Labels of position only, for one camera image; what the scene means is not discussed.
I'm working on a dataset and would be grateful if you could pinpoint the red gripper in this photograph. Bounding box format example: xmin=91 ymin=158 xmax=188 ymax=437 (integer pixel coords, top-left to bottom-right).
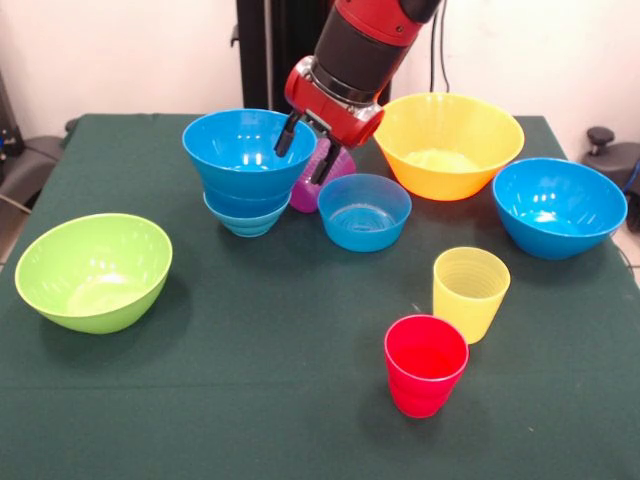
xmin=273 ymin=56 xmax=386 ymax=185

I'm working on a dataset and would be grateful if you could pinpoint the purple plastic cup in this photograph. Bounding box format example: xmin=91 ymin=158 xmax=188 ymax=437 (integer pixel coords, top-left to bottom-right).
xmin=291 ymin=138 xmax=358 ymax=215

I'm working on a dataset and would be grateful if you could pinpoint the large blue plastic bowl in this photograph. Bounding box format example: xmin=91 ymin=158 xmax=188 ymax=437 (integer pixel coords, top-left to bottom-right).
xmin=182 ymin=109 xmax=319 ymax=202
xmin=492 ymin=157 xmax=629 ymax=261

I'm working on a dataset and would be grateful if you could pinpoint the small blue flat-bottomed bowl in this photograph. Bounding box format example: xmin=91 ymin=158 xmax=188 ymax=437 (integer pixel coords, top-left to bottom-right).
xmin=317 ymin=173 xmax=413 ymax=253
xmin=202 ymin=187 xmax=293 ymax=219

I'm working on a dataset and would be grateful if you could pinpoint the red plastic cup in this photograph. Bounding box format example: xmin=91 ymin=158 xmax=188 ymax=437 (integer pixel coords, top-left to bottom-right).
xmin=383 ymin=314 xmax=470 ymax=419

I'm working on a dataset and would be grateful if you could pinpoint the small teal plastic bowl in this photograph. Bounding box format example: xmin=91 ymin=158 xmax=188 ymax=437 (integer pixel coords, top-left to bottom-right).
xmin=203 ymin=195 xmax=291 ymax=238

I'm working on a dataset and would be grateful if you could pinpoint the large yellow plastic bowl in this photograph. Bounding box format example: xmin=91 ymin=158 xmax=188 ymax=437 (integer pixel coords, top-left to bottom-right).
xmin=372 ymin=92 xmax=526 ymax=202

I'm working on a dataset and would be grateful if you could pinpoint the yellow ribbed plastic cup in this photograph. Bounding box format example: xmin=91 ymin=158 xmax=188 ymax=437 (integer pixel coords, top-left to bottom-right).
xmin=432 ymin=246 xmax=512 ymax=345

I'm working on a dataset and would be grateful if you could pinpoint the large green plastic bowl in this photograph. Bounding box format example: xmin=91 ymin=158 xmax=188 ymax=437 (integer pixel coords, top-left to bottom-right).
xmin=14 ymin=213 xmax=174 ymax=335

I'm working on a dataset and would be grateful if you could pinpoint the dark green tablecloth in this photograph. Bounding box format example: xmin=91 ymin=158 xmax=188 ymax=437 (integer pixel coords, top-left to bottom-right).
xmin=0 ymin=113 xmax=640 ymax=480

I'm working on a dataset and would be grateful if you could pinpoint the black device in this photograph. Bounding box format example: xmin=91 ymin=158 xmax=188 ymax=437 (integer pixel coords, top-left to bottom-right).
xmin=0 ymin=69 xmax=25 ymax=161

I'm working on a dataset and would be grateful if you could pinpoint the black hanging cable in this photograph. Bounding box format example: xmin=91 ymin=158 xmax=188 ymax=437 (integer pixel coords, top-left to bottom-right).
xmin=430 ymin=0 xmax=451 ymax=95

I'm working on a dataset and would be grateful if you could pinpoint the grey pedestal foot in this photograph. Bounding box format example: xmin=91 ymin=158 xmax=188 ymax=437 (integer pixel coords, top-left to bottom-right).
xmin=582 ymin=126 xmax=640 ymax=196
xmin=0 ymin=135 xmax=66 ymax=209

